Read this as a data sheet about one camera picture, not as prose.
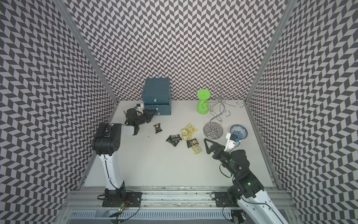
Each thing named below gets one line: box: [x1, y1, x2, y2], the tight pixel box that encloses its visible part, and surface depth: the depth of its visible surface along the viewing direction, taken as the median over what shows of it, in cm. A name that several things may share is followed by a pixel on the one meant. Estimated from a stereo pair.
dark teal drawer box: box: [141, 77, 172, 116], surface depth 107 cm
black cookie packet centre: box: [185, 137, 200, 148], surface depth 95 cm
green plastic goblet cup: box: [196, 89, 212, 115], surface depth 81 cm
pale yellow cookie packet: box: [192, 144, 203, 155], surface depth 92 cm
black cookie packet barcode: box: [165, 133, 183, 147], surface depth 96 cm
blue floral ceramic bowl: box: [229, 124, 248, 140], surface depth 98 cm
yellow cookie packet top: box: [185, 123, 198, 135], surface depth 103 cm
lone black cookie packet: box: [153, 123, 163, 134], surface depth 103 cm
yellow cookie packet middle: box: [180, 127, 193, 141], surface depth 100 cm
